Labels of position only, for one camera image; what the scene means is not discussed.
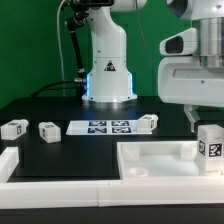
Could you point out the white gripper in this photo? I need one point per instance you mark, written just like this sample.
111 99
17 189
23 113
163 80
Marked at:
192 70

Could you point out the white square table top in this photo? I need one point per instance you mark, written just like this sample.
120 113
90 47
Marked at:
160 159

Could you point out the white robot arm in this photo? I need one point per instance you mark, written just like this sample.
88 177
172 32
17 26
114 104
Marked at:
109 83

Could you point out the white sheet with tags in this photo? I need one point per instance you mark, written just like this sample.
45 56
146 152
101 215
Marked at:
105 127

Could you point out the white U-shaped fence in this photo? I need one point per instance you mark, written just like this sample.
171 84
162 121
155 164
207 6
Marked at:
154 191

